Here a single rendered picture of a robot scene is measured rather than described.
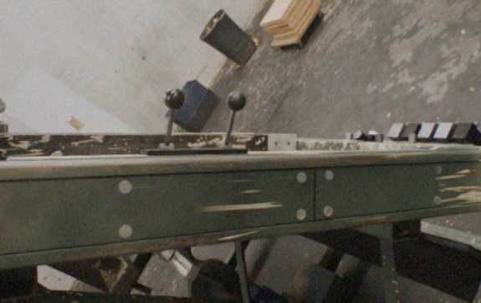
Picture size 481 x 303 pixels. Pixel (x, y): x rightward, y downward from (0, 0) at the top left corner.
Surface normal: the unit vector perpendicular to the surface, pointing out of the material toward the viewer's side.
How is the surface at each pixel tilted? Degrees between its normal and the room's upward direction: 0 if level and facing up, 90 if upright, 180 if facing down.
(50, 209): 90
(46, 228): 90
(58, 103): 90
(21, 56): 90
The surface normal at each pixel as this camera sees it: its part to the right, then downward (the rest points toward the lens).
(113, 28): 0.38, 0.15
